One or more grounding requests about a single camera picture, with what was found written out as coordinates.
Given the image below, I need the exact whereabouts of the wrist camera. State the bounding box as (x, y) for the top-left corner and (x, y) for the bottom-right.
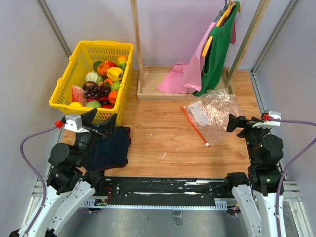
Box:
(54, 115), (82, 133)
(252, 111), (281, 129)

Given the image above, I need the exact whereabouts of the red apple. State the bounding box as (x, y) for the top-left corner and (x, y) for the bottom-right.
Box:
(102, 104), (113, 109)

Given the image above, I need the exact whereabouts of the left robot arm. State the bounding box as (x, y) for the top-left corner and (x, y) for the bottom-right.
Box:
(10, 108), (117, 237)

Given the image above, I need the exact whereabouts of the right wooden rack post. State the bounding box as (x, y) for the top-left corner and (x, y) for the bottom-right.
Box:
(225, 0), (270, 88)

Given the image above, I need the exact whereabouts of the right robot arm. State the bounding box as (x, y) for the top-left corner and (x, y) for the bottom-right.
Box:
(223, 111), (286, 237)

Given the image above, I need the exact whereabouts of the clear zip top bag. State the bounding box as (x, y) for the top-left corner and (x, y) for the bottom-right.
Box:
(182, 89), (241, 147)

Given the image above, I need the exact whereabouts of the red chili pepper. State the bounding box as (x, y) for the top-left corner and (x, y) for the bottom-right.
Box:
(87, 96), (108, 102)

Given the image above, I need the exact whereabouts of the green shirt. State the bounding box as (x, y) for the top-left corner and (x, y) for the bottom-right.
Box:
(193, 1), (240, 96)

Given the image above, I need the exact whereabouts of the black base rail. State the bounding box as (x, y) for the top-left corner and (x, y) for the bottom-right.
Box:
(76, 175), (254, 205)

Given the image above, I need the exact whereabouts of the green custard apple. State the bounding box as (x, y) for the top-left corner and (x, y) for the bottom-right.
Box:
(111, 81), (121, 91)

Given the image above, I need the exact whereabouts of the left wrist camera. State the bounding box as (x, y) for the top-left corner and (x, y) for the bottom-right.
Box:
(54, 115), (82, 133)

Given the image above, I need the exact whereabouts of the yellow bell pepper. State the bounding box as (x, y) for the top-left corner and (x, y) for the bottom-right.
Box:
(107, 67), (124, 82)

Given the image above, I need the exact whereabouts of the wooden rack tray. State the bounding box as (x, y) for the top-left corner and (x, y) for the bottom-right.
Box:
(137, 65), (237, 101)

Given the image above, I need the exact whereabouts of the green white cabbage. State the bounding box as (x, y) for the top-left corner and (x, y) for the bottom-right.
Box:
(85, 72), (104, 84)

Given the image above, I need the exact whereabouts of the purple grape bunch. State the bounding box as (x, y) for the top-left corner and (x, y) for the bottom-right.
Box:
(84, 85), (111, 99)

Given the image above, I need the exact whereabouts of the pink shirt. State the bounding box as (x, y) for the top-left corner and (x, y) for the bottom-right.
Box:
(156, 21), (237, 95)

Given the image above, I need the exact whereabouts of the yellow clothes hanger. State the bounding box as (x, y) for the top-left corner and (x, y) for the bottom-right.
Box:
(202, 36), (213, 57)

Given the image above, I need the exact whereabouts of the watermelon slice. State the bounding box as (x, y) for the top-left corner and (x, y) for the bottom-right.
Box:
(72, 85), (87, 106)

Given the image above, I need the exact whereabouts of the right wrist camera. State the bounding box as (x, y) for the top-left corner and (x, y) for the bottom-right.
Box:
(252, 111), (281, 129)

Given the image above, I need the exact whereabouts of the left wooden rack post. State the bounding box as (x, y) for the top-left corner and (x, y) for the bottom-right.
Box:
(130, 0), (144, 88)

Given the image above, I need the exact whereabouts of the yellow lemon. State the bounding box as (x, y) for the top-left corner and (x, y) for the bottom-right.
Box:
(69, 102), (84, 107)

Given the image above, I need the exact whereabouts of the dark navy cloth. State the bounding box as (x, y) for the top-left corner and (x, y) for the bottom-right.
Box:
(84, 126), (131, 171)

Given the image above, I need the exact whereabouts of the mango fruit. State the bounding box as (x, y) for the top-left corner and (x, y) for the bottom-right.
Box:
(117, 55), (128, 71)

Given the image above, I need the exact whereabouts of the small orange fruit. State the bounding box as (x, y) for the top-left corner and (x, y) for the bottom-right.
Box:
(103, 78), (114, 87)

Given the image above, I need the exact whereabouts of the orange pumpkin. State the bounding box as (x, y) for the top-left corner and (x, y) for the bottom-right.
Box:
(97, 62), (111, 77)

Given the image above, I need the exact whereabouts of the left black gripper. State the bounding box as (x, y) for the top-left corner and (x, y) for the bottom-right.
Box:
(75, 108), (118, 166)

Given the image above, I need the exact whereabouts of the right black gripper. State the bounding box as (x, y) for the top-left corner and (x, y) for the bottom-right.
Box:
(226, 113), (269, 164)

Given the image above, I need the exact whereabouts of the yellow plastic basket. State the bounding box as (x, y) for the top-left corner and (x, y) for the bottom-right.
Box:
(49, 40), (134, 126)

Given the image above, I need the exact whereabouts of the wooden rack post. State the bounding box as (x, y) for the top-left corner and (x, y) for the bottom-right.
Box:
(130, 0), (144, 88)
(225, 0), (270, 88)

